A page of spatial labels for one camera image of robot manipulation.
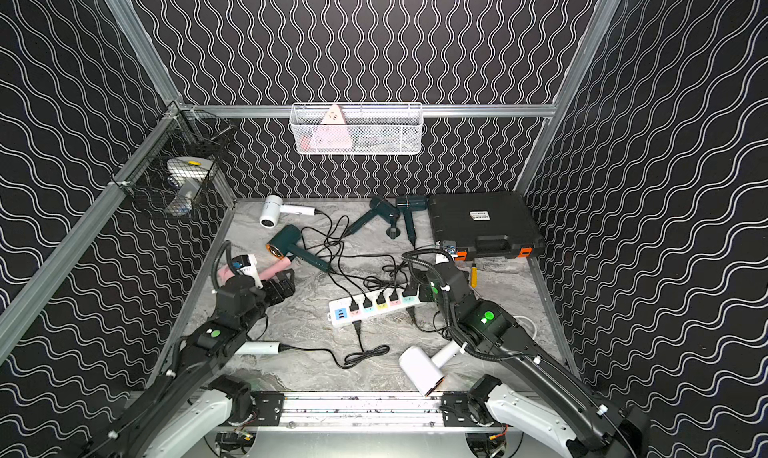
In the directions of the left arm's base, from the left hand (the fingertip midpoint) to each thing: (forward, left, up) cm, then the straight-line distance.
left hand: (280, 271), depth 80 cm
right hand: (+1, -40, +5) cm, 40 cm away
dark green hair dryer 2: (+40, -34, -12) cm, 54 cm away
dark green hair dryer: (+37, -25, -12) cm, 46 cm away
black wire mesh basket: (+20, +29, +18) cm, 40 cm away
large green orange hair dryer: (+19, +7, -14) cm, 24 cm away
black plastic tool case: (+31, -62, -11) cm, 70 cm away
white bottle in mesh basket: (+14, +30, +8) cm, 34 cm away
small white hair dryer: (+35, +17, -13) cm, 41 cm away
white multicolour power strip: (-4, -15, -15) cm, 22 cm away
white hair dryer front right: (-19, -40, -13) cm, 46 cm away
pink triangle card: (+39, -9, +18) cm, 43 cm away
